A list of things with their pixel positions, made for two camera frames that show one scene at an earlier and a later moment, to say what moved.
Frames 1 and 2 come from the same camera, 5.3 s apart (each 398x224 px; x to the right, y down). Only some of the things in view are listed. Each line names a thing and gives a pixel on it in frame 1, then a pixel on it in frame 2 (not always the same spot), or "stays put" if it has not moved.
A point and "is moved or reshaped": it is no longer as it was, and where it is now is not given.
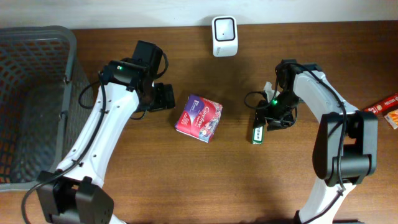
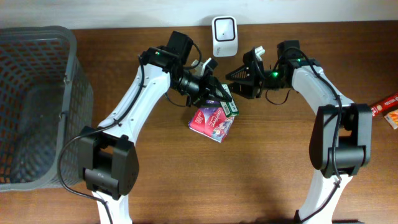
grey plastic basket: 41,77 stays put
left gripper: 165,97 -> 208,89
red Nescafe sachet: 385,106 stays put
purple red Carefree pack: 199,117 is moved or reshaped
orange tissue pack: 392,118 stays put
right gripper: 280,119 -> 254,78
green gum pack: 258,135 -> 230,108
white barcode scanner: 225,40 stays put
